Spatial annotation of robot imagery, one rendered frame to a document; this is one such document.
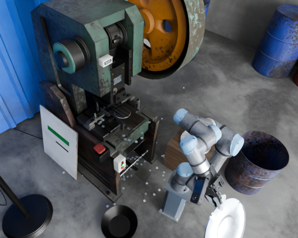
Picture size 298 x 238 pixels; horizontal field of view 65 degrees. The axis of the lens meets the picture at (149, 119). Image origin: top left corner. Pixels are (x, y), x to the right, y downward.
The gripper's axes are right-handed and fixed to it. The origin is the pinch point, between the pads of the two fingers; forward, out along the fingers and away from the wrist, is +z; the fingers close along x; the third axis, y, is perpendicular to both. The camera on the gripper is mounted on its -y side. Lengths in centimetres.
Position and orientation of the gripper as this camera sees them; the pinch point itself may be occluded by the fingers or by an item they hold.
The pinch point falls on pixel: (218, 209)
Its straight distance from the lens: 114.8
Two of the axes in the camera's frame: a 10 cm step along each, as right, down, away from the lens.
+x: -5.7, 1.1, 8.1
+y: 6.7, -5.1, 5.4
